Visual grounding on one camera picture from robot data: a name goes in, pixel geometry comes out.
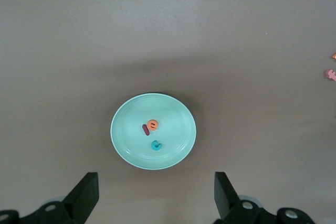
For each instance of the teal letter c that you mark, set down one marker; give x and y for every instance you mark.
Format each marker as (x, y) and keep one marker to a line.
(153, 147)

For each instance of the maroon letter l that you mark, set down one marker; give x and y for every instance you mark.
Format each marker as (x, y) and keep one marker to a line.
(146, 130)

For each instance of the brown table cover sheet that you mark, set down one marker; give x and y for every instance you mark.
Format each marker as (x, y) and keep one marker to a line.
(78, 51)

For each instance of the orange letter e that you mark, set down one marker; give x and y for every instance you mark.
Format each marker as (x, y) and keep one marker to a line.
(149, 123)

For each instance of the pink letter f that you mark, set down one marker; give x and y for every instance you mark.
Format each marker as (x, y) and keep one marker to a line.
(332, 75)

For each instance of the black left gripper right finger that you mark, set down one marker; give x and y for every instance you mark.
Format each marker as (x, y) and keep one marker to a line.
(225, 203)

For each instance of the green round plate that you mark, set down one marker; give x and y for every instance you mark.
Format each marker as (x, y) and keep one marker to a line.
(173, 119)

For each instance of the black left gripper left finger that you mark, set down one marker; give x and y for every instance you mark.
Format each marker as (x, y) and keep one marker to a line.
(78, 203)

